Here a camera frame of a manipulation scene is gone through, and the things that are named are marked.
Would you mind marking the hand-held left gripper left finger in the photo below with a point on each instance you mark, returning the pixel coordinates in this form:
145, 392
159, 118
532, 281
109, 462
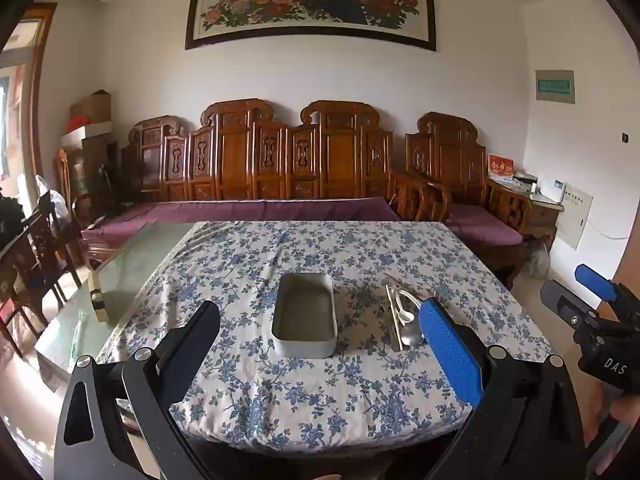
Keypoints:
192, 350

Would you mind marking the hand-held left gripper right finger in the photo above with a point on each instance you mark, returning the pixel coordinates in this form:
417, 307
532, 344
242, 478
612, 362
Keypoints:
450, 350

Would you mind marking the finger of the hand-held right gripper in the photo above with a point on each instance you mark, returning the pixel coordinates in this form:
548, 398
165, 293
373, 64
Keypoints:
595, 280
565, 305

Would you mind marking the metal spoon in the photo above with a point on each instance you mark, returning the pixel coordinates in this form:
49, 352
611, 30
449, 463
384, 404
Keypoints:
412, 334

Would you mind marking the white plastic spoon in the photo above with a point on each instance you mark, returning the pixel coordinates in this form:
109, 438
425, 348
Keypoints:
407, 316

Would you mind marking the white ceramic spoon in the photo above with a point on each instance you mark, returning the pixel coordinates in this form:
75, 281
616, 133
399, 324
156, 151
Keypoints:
411, 299

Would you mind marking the rectangular metal tin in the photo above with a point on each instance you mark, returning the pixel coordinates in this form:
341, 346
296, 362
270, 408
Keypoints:
302, 310

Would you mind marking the person's right hand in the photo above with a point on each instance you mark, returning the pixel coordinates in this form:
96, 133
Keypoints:
595, 420

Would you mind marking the grey fluffy object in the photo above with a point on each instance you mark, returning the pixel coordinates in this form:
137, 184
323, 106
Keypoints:
537, 260

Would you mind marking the wooden side table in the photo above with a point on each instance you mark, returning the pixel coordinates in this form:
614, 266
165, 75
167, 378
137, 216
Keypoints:
542, 217

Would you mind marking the white telephone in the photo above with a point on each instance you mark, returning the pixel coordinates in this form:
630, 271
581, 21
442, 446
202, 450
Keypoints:
552, 191

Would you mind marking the yellow black block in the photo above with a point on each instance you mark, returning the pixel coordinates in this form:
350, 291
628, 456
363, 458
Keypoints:
98, 297

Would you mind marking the small purple seat cushion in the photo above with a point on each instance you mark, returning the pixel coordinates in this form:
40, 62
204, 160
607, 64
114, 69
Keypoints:
480, 227

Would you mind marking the blue floral tablecloth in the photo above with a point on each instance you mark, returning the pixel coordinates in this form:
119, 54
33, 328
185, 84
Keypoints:
300, 400

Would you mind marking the red card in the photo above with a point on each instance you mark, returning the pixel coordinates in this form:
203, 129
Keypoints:
500, 166

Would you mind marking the long purple seat cushion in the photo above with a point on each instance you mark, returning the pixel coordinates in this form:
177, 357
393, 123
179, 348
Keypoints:
250, 210

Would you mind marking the carved wooden armchair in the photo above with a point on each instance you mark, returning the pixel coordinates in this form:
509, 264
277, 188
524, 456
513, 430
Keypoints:
450, 160

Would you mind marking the wooden dining chair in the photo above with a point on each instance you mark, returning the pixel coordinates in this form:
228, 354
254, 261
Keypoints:
64, 170
30, 260

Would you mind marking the carved wooden sofa bench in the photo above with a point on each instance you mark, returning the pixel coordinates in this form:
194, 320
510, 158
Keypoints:
235, 160

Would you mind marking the white plastic bag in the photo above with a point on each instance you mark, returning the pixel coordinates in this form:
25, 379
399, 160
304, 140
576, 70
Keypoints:
55, 205

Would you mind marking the dark wooden cabinet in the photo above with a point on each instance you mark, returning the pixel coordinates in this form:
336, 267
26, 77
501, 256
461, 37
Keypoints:
100, 160

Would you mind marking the brown cardboard box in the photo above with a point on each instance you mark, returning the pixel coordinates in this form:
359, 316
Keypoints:
92, 107

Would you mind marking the white wall panel box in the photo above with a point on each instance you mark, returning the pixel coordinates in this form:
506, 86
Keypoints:
575, 220

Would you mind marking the green wall sign box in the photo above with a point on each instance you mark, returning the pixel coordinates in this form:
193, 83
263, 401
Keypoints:
554, 87

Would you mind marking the wooden door frame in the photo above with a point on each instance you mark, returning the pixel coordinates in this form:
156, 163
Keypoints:
37, 85

